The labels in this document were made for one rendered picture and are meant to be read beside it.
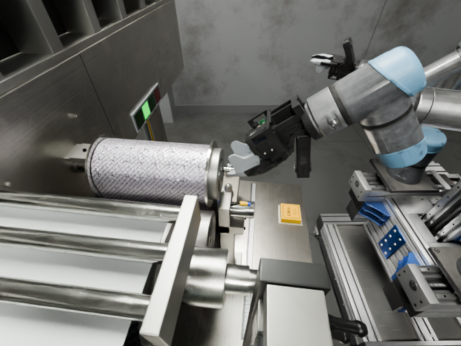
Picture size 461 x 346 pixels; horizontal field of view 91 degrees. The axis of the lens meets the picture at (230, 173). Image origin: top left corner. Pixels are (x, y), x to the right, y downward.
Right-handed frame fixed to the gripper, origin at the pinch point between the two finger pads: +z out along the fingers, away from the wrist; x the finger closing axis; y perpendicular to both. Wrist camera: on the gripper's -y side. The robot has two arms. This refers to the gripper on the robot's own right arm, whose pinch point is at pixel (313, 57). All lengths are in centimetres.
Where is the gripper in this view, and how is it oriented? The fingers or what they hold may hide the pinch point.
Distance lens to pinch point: 127.1
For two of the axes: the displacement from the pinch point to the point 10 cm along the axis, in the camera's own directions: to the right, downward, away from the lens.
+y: 0.6, 6.2, 7.8
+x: 4.2, -7.3, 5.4
